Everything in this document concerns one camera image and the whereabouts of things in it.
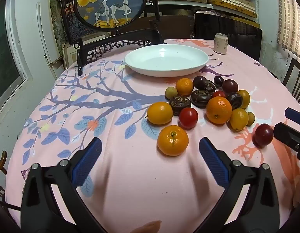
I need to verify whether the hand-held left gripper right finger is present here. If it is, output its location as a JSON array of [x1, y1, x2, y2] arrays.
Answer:
[[192, 137, 280, 233]]

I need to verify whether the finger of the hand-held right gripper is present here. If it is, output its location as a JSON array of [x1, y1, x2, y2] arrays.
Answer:
[[285, 107, 300, 121], [273, 123, 300, 162]]

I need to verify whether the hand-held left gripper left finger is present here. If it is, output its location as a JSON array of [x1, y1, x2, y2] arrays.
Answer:
[[21, 137, 109, 233]]

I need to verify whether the dark red plum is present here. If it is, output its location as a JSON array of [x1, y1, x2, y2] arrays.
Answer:
[[252, 123, 274, 148], [222, 79, 238, 94], [193, 75, 207, 90]]

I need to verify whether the orange tangerine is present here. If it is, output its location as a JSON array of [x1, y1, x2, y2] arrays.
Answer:
[[206, 96, 232, 124], [175, 78, 194, 96], [157, 125, 189, 157]]

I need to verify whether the yellow kumquat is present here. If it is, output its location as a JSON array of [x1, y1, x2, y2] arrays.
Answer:
[[229, 108, 249, 131], [237, 90, 251, 109], [145, 101, 174, 125]]

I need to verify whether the brown water chestnut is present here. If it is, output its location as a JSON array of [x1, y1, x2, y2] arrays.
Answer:
[[203, 81, 216, 94], [227, 92, 244, 110], [191, 90, 213, 108], [169, 96, 192, 116]]

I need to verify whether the white plate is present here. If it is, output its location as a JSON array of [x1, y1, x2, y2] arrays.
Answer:
[[124, 44, 209, 77]]

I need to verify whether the person's left hand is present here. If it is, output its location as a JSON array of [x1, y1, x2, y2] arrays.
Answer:
[[135, 220, 162, 233]]

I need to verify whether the dark wooden chair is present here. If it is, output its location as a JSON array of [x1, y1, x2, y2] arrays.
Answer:
[[282, 58, 300, 100]]

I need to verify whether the pink printed tablecloth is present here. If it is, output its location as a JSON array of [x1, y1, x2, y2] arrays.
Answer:
[[5, 39, 300, 233]]

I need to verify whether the small dark plum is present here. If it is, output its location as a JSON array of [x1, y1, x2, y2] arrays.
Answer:
[[213, 75, 224, 88]]

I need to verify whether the patterned curtain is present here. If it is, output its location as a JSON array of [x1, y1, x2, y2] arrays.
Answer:
[[276, 0, 300, 60]]

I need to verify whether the pale drink can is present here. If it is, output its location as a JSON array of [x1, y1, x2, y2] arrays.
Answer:
[[213, 33, 228, 54]]

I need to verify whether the white framed window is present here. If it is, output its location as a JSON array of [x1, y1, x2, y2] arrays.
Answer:
[[0, 0, 34, 113]]

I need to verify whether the white framed board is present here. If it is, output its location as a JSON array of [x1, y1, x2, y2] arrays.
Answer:
[[37, 2, 65, 65]]

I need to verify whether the marble pattern picture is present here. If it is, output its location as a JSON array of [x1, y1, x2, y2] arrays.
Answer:
[[50, 0, 68, 45]]

